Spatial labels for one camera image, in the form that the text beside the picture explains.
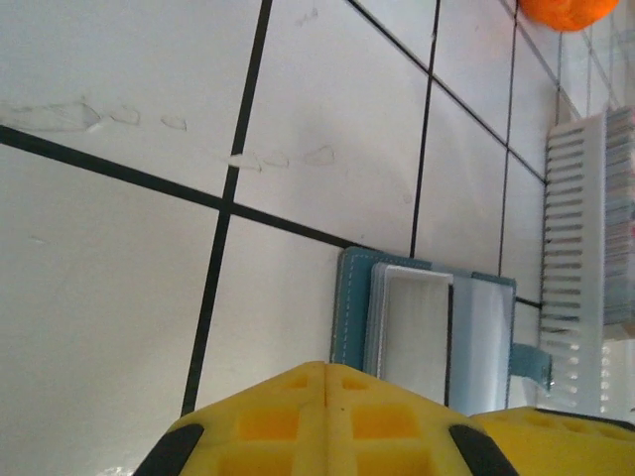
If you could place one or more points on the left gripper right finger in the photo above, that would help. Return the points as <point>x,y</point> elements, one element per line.
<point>387,436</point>

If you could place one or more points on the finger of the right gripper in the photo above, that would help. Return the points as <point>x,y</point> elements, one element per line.
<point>570,446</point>

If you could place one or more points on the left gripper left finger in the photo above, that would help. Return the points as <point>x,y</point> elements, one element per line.
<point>268,436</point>

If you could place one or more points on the blue leather card holder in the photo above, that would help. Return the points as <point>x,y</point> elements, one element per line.
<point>354,307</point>

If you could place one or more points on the white slotted card tray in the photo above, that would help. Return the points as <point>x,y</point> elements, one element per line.
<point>575,223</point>

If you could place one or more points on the orange fruit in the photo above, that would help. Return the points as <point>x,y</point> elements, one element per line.
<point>565,12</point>

